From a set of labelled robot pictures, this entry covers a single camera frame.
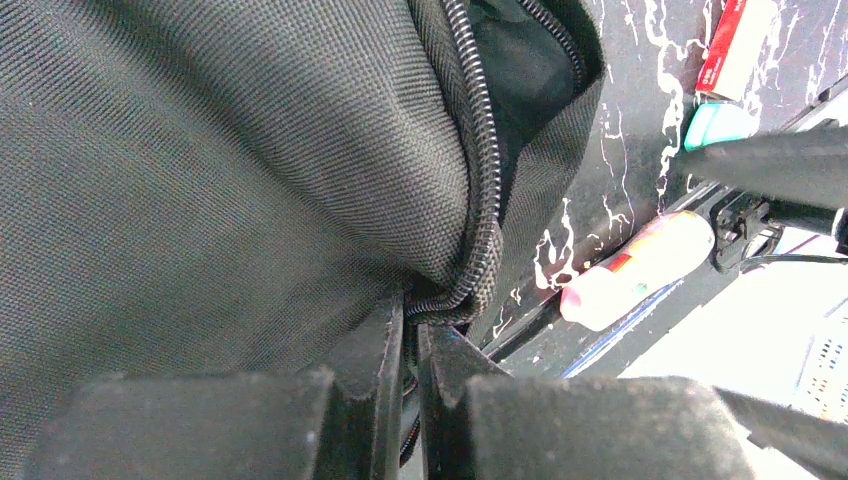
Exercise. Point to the pink pencil case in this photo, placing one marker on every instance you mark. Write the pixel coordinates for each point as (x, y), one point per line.
(667, 249)

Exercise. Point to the teal eraser block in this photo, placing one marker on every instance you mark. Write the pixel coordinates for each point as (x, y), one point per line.
(718, 122)

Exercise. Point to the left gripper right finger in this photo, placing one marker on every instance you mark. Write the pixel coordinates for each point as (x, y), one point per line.
(480, 423)

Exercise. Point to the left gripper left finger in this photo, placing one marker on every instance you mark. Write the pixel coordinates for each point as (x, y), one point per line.
(340, 419)

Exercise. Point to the black student backpack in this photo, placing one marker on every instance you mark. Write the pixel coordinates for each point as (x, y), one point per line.
(214, 186)

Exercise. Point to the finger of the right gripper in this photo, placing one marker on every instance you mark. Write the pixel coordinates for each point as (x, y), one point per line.
(808, 167)

